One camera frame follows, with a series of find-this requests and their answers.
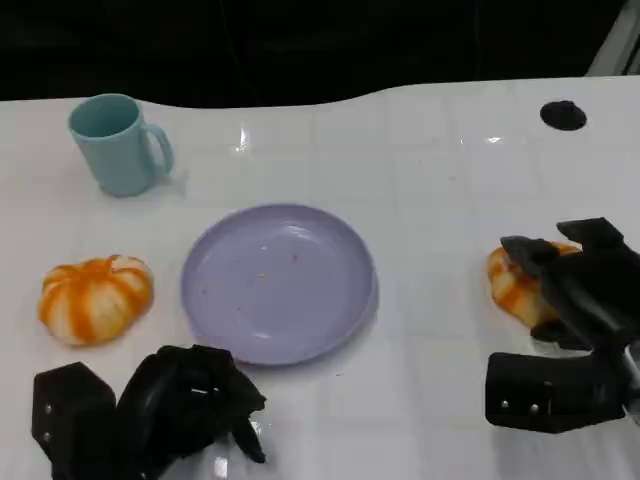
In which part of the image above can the pale green mug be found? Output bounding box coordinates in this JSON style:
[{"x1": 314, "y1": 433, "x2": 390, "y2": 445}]
[{"x1": 67, "y1": 92, "x2": 175, "y2": 198}]

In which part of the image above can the white frame bar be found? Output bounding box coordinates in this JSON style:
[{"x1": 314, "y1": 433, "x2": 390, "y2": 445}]
[{"x1": 587, "y1": 0, "x2": 640, "y2": 77}]

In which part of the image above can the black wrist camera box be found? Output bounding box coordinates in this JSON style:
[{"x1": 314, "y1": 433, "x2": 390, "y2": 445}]
[
  {"x1": 31, "y1": 362, "x2": 119, "y2": 480},
  {"x1": 485, "y1": 351, "x2": 627, "y2": 434}
]

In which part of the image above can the lilac plate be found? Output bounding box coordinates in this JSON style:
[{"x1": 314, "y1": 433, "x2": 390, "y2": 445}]
[{"x1": 179, "y1": 202, "x2": 377, "y2": 366}]

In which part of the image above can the black table grommet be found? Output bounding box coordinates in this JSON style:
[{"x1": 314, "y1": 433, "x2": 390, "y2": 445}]
[{"x1": 539, "y1": 100, "x2": 588, "y2": 132}]

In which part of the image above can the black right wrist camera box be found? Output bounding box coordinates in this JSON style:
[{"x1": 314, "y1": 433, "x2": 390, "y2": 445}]
[{"x1": 485, "y1": 351, "x2": 627, "y2": 434}]

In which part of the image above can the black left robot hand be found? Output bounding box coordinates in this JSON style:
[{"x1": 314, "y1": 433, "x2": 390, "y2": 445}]
[{"x1": 115, "y1": 344, "x2": 268, "y2": 480}]

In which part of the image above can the orange and white bread roll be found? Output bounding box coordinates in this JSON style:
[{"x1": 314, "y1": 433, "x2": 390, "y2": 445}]
[
  {"x1": 38, "y1": 254, "x2": 155, "y2": 348},
  {"x1": 486, "y1": 240, "x2": 584, "y2": 327}
]

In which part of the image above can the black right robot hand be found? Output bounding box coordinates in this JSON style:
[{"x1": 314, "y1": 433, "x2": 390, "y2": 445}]
[{"x1": 499, "y1": 216, "x2": 640, "y2": 352}]

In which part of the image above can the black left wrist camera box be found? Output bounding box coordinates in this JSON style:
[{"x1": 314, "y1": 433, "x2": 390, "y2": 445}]
[{"x1": 31, "y1": 362, "x2": 119, "y2": 480}]

